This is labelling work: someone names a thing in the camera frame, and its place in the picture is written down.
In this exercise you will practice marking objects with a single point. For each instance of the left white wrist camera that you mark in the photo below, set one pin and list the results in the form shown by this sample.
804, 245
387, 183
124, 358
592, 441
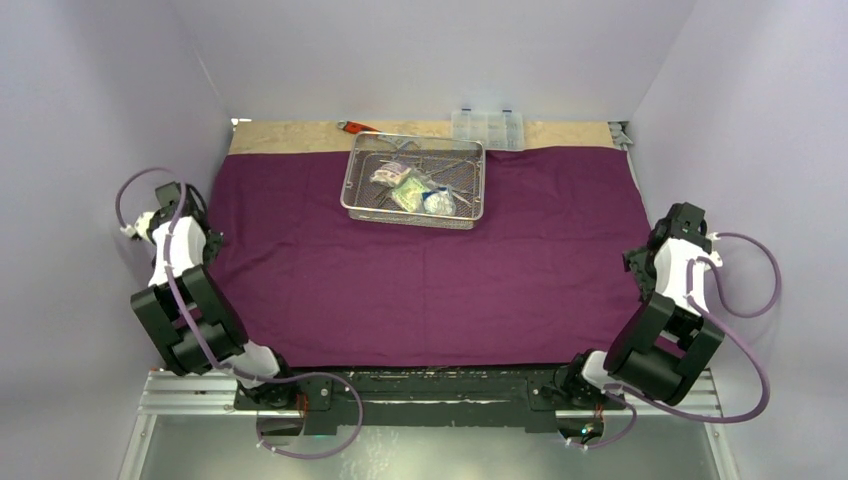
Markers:
139, 230

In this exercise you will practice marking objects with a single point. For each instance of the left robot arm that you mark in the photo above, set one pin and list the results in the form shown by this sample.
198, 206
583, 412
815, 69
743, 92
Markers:
191, 323

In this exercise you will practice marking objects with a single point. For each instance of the purple cloth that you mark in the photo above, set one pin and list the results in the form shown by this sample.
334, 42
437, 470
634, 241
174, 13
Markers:
539, 279

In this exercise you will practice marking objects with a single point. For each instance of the clear plastic compartment box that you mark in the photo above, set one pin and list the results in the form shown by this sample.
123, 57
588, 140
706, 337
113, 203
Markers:
502, 130

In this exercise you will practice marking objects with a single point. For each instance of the orange handled adjustable wrench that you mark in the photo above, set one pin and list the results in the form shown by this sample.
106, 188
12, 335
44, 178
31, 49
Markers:
354, 127

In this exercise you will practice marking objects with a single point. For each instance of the pink white gauze packet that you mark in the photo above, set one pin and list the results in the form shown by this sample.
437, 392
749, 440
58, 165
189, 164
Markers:
391, 174

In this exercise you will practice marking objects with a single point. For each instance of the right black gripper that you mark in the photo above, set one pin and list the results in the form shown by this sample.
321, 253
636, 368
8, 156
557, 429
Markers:
638, 266

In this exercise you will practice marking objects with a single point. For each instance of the metal wire mesh tray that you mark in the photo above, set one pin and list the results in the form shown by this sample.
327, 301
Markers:
439, 162

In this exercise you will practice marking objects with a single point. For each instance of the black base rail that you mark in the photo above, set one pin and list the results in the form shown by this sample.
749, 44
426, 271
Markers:
538, 398

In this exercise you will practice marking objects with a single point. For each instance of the blue white gauze packet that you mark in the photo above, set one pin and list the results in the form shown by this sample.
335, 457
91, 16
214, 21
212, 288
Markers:
439, 202

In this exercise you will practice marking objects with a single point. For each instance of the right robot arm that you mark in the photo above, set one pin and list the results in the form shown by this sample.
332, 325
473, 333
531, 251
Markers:
666, 344

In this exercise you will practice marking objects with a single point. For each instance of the green white gauze packet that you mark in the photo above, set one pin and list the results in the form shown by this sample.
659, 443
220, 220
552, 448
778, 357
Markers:
408, 195

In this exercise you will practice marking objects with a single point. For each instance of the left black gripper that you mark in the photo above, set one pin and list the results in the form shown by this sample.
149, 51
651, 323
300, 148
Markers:
212, 249

